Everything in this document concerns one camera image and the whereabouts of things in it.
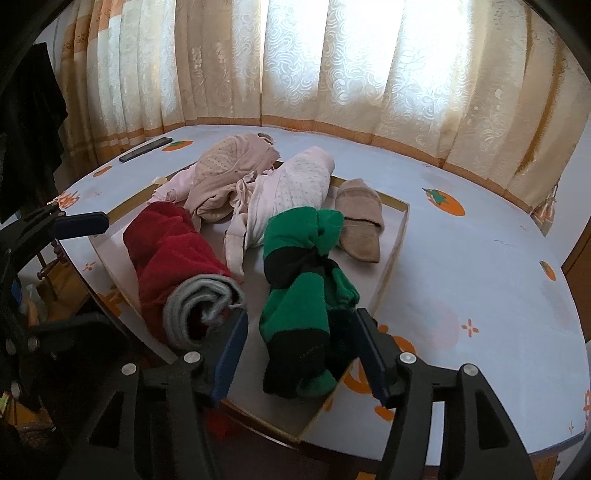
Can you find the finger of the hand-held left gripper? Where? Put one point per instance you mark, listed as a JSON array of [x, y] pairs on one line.
[[83, 224], [78, 334]]

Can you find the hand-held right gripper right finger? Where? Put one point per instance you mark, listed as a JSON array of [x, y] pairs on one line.
[[371, 355]]

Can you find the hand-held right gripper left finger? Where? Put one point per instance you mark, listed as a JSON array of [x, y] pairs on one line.
[[228, 360]]

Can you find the shallow cardboard box tray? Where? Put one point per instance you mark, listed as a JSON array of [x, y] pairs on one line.
[[258, 406]]

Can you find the green and black underwear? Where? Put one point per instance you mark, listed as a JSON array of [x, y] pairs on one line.
[[295, 314]]

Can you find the maroon underwear with grey waistband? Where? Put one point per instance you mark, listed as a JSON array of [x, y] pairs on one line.
[[171, 258]]

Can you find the tan brown underwear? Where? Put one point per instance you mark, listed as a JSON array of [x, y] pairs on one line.
[[360, 221]]

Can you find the beige dotted underwear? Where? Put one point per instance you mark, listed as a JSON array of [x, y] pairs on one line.
[[217, 170]]

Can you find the pale pink underwear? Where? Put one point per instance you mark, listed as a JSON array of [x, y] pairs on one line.
[[295, 184]]

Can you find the wooden chair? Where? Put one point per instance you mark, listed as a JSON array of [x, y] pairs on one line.
[[60, 277]]

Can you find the black remote control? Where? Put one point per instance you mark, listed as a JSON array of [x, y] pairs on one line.
[[145, 150]]

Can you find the black hanging garment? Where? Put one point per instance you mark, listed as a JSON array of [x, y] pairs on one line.
[[32, 115]]

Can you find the brown wooden door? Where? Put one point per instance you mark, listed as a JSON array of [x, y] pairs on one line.
[[581, 277]]

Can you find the curtain tassel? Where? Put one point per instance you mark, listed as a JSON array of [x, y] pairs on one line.
[[545, 212]]

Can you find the orange and cream patterned curtain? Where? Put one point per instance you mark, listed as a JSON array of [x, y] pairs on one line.
[[323, 69]]

